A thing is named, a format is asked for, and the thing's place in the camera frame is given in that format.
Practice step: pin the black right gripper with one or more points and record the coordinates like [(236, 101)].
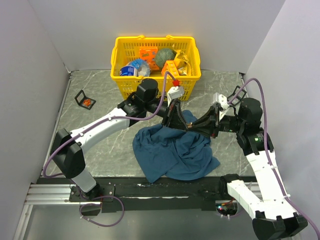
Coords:
[(209, 124)]

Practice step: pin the orange snack box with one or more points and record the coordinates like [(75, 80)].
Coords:
[(148, 54)]

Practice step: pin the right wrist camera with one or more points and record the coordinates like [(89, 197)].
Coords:
[(220, 103)]

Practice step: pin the yellow snack bag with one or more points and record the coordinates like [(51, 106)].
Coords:
[(182, 63)]

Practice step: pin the blue t-shirt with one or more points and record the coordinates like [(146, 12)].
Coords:
[(176, 154)]

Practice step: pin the green avocado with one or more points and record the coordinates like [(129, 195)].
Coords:
[(163, 55)]

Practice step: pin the black right stand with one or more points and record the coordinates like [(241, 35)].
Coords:
[(237, 94)]

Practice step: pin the orange leaf brooch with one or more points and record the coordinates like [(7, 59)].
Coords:
[(87, 102)]

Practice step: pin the yellow plastic basket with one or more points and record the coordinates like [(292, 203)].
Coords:
[(126, 49)]

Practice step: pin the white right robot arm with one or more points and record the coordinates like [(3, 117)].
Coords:
[(273, 218)]

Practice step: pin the orange cracker box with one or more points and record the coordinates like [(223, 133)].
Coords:
[(170, 66)]

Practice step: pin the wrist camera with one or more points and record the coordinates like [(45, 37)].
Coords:
[(220, 103), (175, 92)]

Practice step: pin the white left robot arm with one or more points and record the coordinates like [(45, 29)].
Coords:
[(69, 147)]

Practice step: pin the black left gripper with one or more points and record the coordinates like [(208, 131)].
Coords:
[(174, 118)]

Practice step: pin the black left stand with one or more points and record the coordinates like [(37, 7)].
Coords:
[(81, 97)]

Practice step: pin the black stand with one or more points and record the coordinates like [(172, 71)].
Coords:
[(81, 97), (237, 94)]

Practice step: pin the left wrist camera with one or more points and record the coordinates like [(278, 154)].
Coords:
[(175, 92)]

